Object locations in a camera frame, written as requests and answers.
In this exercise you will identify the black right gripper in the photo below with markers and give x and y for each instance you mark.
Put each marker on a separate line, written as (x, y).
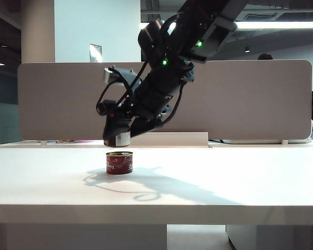
(156, 96)

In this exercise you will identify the tomato can with white label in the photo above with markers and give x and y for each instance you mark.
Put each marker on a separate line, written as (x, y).
(121, 140)

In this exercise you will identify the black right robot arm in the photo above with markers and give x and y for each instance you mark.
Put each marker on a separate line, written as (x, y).
(187, 28)

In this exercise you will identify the red tomato can white print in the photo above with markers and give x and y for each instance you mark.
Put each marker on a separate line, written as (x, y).
(119, 164)

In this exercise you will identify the pink paper sheet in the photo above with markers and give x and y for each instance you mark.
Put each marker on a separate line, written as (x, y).
(83, 141)

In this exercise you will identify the orange flat object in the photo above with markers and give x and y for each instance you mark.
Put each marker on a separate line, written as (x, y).
(65, 141)

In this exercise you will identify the grey fabric desk divider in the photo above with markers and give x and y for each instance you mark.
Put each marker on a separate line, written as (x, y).
(250, 104)

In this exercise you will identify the dark glass partition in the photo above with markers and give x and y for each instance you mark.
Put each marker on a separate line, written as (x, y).
(5, 86)

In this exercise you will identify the round black ceiling lamp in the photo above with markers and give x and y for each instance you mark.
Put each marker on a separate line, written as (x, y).
(247, 49)

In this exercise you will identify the dark-haired person's head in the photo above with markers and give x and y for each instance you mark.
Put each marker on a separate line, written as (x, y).
(265, 56)

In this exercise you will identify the long white ceiling light strip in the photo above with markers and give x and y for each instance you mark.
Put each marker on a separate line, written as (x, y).
(276, 24)

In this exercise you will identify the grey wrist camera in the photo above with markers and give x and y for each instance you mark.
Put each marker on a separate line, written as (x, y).
(110, 75)

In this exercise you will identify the small poster on wall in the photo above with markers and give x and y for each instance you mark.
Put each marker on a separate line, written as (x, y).
(95, 53)

